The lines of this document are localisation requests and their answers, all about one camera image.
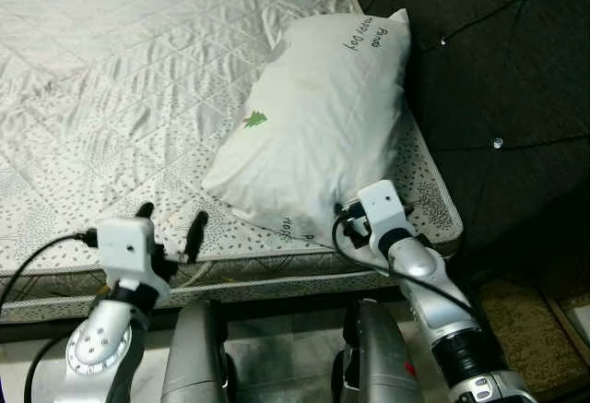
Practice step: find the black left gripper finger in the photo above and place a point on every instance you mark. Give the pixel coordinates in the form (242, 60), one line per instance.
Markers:
(197, 232)
(146, 211)

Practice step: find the white pillow with tree print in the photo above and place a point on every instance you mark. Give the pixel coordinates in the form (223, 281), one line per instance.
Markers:
(313, 117)

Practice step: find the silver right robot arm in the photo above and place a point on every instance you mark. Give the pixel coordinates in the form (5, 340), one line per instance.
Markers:
(433, 283)

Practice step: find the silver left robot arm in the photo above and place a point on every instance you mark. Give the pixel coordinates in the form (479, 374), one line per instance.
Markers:
(101, 348)

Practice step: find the grey left robot leg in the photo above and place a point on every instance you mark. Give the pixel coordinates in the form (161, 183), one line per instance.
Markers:
(194, 357)

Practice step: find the grey robot leg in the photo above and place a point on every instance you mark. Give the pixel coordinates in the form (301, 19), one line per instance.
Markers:
(194, 357)
(378, 357)

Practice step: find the grey right robot leg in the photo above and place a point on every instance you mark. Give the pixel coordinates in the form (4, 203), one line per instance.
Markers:
(378, 357)

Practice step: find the cream quilted mattress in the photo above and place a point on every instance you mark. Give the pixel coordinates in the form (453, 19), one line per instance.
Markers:
(138, 71)

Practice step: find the brown speckled mat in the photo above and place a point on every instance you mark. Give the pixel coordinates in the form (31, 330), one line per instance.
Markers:
(521, 329)

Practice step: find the dark tufted headboard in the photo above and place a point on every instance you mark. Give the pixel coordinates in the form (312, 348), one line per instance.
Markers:
(498, 80)

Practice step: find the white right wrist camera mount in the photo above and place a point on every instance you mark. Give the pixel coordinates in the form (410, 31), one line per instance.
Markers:
(383, 205)

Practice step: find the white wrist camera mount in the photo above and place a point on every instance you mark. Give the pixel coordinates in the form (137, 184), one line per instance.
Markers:
(383, 205)
(124, 246)

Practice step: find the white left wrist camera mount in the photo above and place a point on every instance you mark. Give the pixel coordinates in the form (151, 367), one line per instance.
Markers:
(124, 246)

